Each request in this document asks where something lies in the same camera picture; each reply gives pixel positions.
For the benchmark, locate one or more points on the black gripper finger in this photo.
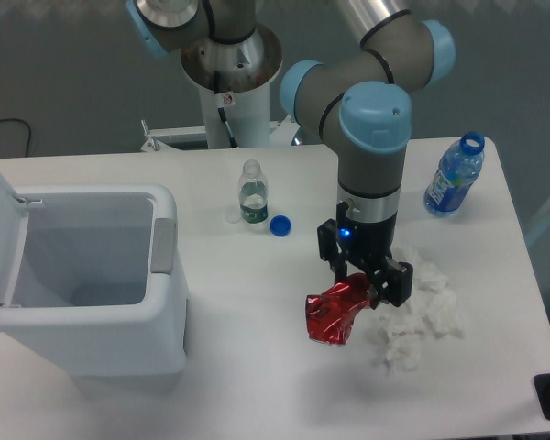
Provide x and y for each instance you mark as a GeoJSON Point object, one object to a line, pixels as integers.
{"type": "Point", "coordinates": [391, 283]}
{"type": "Point", "coordinates": [330, 251]}

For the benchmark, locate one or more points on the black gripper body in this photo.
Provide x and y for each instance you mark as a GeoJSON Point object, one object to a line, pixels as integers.
{"type": "Point", "coordinates": [366, 245]}

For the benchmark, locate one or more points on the crushed red can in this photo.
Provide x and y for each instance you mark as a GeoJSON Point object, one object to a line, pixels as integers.
{"type": "Point", "coordinates": [330, 316]}

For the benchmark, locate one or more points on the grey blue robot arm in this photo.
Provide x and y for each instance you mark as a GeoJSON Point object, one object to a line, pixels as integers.
{"type": "Point", "coordinates": [360, 108]}

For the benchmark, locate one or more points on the white trash can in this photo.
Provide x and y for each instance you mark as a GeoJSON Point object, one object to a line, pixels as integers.
{"type": "Point", "coordinates": [91, 277]}

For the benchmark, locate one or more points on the blue bottle cap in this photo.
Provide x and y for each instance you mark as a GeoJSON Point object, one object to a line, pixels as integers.
{"type": "Point", "coordinates": [280, 225]}

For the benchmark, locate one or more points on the crumpled white tissue pile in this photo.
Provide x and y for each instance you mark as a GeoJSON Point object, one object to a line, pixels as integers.
{"type": "Point", "coordinates": [432, 311]}

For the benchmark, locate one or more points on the clear empty plastic bottle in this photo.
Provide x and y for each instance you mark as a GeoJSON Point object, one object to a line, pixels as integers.
{"type": "Point", "coordinates": [253, 191]}

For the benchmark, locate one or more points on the blue plastic bottle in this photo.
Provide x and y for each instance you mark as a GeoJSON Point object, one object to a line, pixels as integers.
{"type": "Point", "coordinates": [457, 170]}

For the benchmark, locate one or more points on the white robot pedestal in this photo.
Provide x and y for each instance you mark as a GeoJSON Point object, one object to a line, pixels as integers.
{"type": "Point", "coordinates": [233, 83]}

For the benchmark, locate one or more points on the white metal frame base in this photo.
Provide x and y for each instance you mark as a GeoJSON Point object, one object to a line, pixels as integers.
{"type": "Point", "coordinates": [282, 133]}

